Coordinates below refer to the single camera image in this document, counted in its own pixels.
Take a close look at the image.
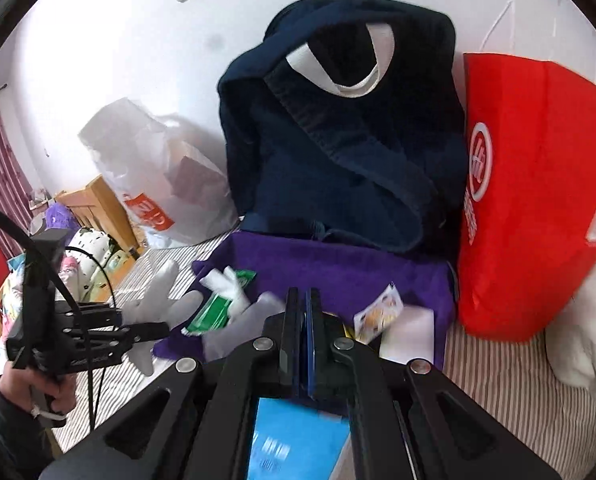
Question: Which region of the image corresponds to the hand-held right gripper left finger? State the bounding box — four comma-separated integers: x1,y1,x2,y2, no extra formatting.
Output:
38,287,309,480

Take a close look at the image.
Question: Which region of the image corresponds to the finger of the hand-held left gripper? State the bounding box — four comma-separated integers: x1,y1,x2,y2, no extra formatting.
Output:
113,321,172,348

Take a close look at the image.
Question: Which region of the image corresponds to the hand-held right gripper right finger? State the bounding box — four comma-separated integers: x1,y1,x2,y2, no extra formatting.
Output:
305,287,563,480

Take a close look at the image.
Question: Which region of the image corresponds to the white glove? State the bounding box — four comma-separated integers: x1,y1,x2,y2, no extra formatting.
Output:
123,259,203,376
200,267,289,361

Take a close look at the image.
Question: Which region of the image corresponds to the blue tissue packet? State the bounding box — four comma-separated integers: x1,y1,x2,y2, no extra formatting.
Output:
247,396,353,480

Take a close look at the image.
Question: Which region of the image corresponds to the person's left forearm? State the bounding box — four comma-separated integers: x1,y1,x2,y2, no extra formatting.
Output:
0,390,59,480

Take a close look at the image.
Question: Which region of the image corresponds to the person's left hand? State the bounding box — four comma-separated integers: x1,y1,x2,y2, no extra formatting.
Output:
0,360,79,428

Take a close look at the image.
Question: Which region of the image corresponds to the small printed snack packet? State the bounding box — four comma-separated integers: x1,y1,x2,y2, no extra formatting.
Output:
353,284,405,346

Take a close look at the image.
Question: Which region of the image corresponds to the green packet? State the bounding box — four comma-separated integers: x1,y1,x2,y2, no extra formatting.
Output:
185,269,257,335

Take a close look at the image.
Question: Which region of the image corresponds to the purple towel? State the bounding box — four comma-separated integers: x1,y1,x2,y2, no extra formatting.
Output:
153,230,458,371

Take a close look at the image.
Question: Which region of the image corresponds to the white sponge block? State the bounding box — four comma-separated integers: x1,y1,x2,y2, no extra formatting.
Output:
378,305,436,363

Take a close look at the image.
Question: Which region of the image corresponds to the spotted white plush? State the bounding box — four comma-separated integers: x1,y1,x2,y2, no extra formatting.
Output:
60,227,129,306

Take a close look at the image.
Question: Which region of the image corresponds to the wooden furniture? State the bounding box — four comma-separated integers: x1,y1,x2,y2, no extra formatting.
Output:
58,175,141,256

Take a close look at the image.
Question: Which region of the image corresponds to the white plastic bag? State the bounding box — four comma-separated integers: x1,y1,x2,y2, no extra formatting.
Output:
78,97,241,250

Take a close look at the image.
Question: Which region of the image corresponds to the striped bed sheet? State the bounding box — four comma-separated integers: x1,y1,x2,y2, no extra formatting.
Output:
53,232,596,480

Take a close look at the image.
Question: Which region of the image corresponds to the navy tote bag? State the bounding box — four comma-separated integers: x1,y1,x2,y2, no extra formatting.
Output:
217,0,471,261

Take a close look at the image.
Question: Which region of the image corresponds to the red paper bag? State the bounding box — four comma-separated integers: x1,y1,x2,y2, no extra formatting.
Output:
455,52,596,343

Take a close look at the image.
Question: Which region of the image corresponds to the white pillow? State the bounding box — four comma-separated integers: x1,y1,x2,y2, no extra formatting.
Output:
545,260,596,391

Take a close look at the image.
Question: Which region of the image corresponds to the black cable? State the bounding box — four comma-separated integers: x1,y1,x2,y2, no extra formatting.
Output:
0,200,109,431

